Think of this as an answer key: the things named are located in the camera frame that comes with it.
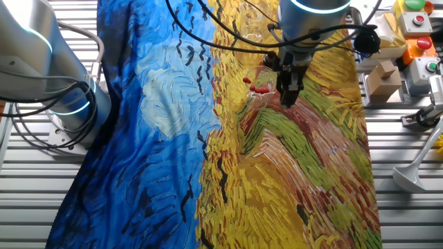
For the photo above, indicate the white plastic funnel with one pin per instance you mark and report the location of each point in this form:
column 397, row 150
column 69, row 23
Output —
column 410, row 178

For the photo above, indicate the clear plastic beaker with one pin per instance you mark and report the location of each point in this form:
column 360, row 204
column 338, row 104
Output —
column 254, row 34

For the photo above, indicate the grey box with green button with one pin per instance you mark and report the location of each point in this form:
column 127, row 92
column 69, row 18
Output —
column 415, row 74

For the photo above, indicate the orange box with red button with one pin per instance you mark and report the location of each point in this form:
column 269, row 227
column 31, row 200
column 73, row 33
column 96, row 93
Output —
column 412, row 52

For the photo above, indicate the blue box with yellow cloth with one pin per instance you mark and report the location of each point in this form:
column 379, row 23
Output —
column 384, row 45

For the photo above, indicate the yellow box with green button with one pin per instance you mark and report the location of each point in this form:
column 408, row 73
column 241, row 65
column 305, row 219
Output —
column 399, row 7

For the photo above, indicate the yellow plastic pieces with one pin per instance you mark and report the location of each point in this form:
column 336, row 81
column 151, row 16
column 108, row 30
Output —
column 440, row 141

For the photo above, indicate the Van Gogh painting print cloth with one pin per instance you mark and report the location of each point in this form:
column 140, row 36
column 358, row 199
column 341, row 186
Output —
column 155, row 138

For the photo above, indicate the silver depth camera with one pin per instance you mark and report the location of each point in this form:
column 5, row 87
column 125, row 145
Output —
column 436, row 90

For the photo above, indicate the small cardboard box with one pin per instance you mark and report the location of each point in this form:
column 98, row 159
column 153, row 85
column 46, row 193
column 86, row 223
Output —
column 380, row 86

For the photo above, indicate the clear glass dropper beaker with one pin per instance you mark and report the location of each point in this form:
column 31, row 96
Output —
column 264, row 74

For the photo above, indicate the small wooden block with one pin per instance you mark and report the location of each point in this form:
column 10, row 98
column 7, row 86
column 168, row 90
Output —
column 386, row 69

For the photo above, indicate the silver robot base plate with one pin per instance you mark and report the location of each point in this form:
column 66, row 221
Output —
column 57, row 133

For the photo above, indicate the wrist camera on silver bracket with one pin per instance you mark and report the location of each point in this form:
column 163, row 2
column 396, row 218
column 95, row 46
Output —
column 367, row 43

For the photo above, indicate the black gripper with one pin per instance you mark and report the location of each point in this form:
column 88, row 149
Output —
column 294, row 67

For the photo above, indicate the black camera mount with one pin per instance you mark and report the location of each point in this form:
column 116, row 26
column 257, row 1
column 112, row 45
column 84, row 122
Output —
column 420, row 119

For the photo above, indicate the grey box with red button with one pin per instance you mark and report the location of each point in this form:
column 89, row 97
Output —
column 408, row 27

